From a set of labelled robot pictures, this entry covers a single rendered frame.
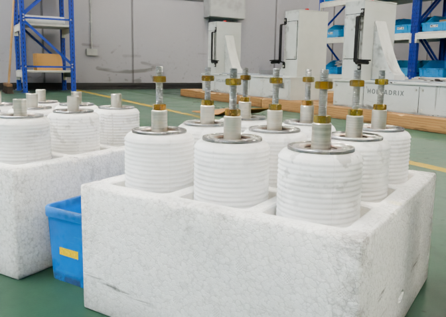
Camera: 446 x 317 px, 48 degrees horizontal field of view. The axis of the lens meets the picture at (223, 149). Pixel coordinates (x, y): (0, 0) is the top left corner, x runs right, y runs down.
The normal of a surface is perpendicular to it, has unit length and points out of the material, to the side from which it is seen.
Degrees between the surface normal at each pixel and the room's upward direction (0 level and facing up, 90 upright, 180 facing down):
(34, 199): 90
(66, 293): 0
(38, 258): 90
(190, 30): 90
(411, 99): 90
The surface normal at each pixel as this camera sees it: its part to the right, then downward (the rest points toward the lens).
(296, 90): 0.47, 0.15
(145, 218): -0.54, 0.13
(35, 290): 0.02, -0.99
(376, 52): -0.88, 0.07
